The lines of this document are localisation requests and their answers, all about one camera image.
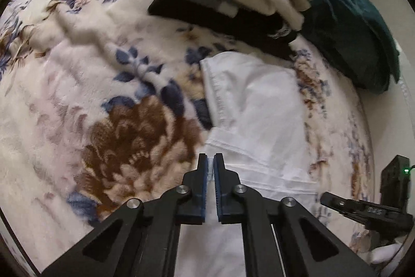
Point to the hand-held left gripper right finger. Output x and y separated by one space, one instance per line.
227 196

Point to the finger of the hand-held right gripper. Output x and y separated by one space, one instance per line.
340 204

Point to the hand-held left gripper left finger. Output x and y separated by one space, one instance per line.
194 196

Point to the white t-shirt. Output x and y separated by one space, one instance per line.
259 121

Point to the person's right forearm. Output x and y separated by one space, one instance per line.
387 252

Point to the white headboard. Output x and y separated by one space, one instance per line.
389 127

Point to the floral bed blanket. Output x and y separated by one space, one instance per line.
97 85

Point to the black printed folded garment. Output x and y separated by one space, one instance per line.
227 27

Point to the dark teal plush blanket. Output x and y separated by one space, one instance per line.
343 20

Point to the beige folded garment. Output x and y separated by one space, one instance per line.
285 9

